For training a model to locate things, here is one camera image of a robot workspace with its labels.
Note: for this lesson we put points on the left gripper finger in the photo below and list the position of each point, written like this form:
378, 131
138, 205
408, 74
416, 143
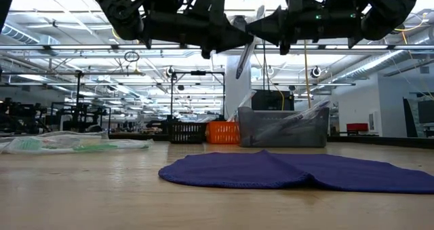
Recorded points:
234, 27
234, 40

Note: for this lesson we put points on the orange toothbrush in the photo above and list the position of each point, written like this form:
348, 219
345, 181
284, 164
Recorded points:
243, 104

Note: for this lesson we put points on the green toothbrush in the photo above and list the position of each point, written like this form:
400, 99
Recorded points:
28, 144
101, 148

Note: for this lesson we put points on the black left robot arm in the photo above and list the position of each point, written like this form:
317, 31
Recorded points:
118, 9

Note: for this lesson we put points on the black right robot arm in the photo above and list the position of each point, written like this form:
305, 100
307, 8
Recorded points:
390, 9

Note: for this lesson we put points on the white pillar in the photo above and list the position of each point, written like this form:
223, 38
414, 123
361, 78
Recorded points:
230, 84

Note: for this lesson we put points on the black cabinet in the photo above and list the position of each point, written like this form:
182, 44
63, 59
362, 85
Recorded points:
268, 101

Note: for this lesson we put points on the grey plastic basket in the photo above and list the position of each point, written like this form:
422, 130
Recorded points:
247, 131

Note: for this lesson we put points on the orange plastic basket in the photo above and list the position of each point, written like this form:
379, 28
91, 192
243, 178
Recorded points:
222, 133

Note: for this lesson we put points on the long ceiling light bar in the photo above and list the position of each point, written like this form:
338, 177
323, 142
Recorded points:
84, 47

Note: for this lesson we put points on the black plastic basket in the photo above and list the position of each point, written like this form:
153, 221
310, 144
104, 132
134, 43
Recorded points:
186, 133

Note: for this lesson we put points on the red box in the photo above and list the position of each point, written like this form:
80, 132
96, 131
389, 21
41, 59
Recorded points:
357, 127

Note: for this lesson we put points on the black upright panel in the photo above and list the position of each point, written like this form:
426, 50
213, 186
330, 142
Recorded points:
409, 121

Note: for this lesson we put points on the dark blue knitted mat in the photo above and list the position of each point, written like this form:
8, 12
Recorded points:
271, 172

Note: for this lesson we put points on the black station frame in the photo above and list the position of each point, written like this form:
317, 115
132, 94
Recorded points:
198, 73
79, 87

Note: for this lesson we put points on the silver ceiling duct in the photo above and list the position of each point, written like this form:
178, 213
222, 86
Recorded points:
373, 64

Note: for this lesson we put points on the dark wall monitor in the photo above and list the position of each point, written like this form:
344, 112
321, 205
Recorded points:
426, 111

